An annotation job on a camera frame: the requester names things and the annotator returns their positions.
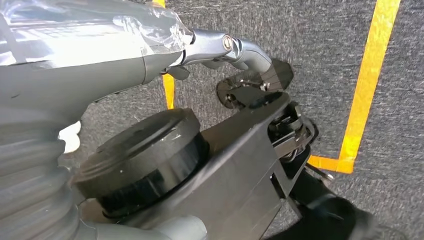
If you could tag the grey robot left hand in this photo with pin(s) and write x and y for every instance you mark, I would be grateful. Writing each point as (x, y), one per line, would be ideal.
(66, 66)

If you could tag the black robot left leg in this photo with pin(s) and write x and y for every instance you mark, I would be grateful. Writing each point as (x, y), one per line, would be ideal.
(145, 152)

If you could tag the yellow floor tape mark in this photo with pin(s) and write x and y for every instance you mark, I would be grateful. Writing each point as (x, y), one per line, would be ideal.
(364, 99)

